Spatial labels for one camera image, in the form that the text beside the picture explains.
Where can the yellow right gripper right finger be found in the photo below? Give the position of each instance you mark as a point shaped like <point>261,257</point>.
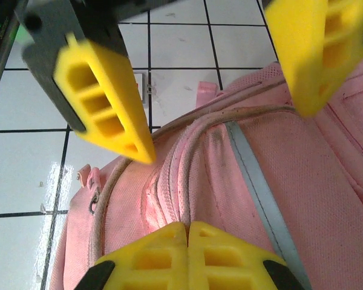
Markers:
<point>224,259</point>

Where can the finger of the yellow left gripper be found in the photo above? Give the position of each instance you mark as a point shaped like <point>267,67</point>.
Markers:
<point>109,90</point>
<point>308,60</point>

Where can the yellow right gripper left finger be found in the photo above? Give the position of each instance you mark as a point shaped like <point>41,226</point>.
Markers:
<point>157,259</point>

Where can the pink student backpack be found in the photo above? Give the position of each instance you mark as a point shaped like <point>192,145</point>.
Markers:
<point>305,181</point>

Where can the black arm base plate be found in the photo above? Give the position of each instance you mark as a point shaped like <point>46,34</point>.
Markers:
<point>0,45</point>

